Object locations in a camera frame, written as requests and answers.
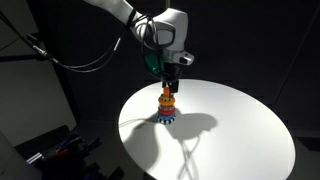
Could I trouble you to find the black cable bundle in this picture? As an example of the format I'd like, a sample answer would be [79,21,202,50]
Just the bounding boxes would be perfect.
[0,9,166,81]

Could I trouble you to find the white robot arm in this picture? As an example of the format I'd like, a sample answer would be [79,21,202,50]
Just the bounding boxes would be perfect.
[84,0,194,96]

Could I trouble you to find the yellow-green toothed ring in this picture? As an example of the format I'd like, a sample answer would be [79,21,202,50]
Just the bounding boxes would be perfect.
[159,94,176,101]

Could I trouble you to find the black white checkered ring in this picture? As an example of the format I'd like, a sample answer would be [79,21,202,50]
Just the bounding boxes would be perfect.
[156,115,177,126]

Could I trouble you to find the orange bumpy ring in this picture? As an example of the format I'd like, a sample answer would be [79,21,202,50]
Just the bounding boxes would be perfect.
[158,95,177,105]

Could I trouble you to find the orange stacking stand post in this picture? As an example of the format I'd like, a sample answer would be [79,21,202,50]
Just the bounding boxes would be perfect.
[163,87,170,97]

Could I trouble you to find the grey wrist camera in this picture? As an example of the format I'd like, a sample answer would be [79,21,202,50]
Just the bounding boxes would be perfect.
[173,52,194,66]

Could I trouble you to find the green wrist mount part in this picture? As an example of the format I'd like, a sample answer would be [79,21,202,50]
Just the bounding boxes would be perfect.
[144,54,164,75]

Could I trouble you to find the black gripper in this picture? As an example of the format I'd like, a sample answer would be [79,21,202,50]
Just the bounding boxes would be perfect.
[162,63,182,93]

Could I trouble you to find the red ring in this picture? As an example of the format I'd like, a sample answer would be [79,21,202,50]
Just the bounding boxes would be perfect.
[157,105,176,116]

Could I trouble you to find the white round table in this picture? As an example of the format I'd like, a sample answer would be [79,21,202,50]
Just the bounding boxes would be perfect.
[119,79,296,180]

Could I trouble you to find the blue ring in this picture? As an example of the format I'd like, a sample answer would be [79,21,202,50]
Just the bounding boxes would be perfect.
[157,112,177,122]

